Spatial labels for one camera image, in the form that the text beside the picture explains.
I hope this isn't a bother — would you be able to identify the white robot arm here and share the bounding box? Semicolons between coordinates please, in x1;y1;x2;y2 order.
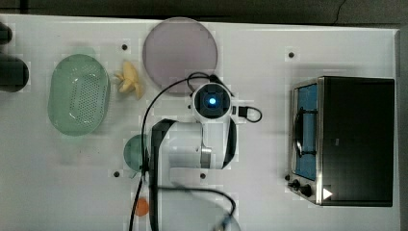
148;83;239;231

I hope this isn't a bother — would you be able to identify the black toaster oven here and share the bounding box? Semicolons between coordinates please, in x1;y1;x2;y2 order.
285;76;395;207

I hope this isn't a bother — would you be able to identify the round lilac plate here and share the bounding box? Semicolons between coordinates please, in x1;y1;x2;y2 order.
142;17;218;90

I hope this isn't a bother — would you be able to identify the small orange fruit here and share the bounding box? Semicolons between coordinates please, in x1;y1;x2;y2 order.
135;197;149;217

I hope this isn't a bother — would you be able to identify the green perforated colander basket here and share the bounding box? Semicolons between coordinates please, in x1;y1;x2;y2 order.
47;54;110;137

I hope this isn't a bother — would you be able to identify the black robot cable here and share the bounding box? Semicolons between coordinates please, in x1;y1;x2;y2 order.
128;71;264;231

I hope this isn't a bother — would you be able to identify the green cup with handle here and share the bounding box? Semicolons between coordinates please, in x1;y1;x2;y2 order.
123;135;148;177

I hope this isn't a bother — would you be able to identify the black cylinder post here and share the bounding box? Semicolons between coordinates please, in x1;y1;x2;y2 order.
0;55;29;92

